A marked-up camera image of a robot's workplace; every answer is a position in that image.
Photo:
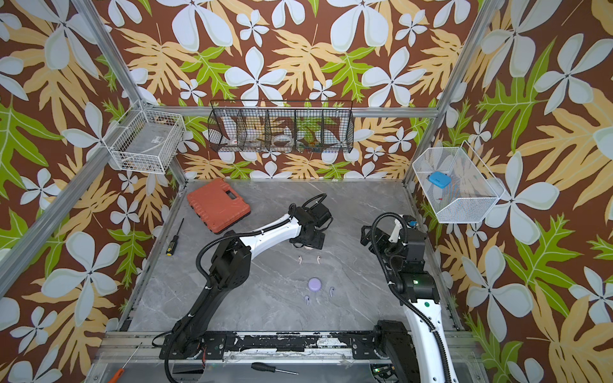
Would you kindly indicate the black screwdriver front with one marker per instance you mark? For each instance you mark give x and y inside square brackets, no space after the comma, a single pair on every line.
[263,367]

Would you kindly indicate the blue case in basket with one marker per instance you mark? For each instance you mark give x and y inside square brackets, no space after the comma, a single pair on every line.
[440,179]

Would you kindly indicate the yellow black screwdriver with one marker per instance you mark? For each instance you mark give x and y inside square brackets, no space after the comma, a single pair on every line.
[172,247]

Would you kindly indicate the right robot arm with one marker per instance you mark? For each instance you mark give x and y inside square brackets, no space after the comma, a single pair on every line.
[420,353]

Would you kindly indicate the white mesh basket right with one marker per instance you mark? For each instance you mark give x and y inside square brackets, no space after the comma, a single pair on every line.
[474,190]

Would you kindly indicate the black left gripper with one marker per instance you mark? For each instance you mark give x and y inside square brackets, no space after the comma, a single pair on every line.
[318,243]

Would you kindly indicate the aluminium frame post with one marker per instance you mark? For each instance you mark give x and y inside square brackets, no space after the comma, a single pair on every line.
[118,66]
[469,51]

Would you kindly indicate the orange handled screwdriver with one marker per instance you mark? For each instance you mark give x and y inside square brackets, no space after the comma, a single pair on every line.
[120,372]

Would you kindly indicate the white wire basket left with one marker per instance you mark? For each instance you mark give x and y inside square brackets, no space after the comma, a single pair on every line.
[146,140]

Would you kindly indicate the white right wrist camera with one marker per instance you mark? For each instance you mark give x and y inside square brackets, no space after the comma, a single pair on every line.
[410,221]

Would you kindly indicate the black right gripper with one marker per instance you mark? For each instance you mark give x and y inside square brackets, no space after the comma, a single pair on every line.
[384,239]

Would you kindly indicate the aluminium frame post left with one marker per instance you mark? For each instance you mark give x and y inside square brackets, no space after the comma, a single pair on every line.
[118,66]

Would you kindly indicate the black wire basket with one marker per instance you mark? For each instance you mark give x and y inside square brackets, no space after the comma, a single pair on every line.
[281,126]

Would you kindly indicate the red plastic tool case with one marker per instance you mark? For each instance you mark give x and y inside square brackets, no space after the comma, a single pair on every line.
[218,205]

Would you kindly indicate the aluminium frame post right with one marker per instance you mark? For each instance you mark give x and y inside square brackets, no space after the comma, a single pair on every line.
[469,51]

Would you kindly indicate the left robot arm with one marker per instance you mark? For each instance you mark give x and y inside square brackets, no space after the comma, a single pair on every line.
[226,263]

